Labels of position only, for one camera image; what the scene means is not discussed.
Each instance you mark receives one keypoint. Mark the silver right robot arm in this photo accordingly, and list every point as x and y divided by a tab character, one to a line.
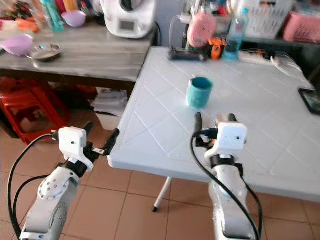
230	200

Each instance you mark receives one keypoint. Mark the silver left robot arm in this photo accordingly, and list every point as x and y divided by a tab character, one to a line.
52	200

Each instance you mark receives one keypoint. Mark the teal cup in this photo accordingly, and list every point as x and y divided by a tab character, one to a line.
199	94

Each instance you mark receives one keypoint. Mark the white plastic folding table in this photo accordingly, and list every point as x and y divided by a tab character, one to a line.
270	150

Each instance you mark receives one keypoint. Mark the red plastic stool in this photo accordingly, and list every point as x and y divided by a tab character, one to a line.
30	112

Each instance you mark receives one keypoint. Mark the orange and black tool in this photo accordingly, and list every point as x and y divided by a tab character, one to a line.
216	48

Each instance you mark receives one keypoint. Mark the white metal table leg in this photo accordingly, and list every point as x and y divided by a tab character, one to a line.
163	192

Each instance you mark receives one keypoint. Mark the black oblong device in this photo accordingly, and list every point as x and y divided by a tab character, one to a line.
186	54

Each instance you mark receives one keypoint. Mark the grey wooden counter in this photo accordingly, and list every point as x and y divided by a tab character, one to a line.
100	55

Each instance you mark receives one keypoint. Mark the clear plastic bag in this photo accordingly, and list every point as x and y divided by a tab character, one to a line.
287	65

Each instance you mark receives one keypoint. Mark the clear blue water bottle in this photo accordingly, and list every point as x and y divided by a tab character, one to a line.
236	37

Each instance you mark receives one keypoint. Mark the black smartphone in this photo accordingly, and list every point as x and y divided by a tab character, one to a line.
311	101

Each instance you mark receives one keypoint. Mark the steel dish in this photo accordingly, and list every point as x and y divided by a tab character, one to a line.
46	52

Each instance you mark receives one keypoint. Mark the white plastic basket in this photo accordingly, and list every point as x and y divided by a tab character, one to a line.
267	20

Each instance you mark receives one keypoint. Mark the large purple bowl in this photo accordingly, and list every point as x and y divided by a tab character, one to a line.
17	45

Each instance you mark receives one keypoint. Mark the small purple bowl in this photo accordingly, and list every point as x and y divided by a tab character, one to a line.
74	18

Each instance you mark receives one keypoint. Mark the pink plastic basket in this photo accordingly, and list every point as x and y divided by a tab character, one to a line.
302	29

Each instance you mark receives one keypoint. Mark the white kitchen appliance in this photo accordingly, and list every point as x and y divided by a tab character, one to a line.
129	20

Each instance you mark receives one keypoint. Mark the teal bottle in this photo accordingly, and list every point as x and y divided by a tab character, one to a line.
52	17

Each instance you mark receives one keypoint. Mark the orange item on counter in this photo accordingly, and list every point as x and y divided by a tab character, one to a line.
27	24

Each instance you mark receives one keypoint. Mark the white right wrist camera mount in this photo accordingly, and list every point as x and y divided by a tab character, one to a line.
230	137

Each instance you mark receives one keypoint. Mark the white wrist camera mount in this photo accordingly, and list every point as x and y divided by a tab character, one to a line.
230	137
71	142

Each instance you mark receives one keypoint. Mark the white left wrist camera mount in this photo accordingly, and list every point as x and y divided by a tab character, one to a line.
71	142

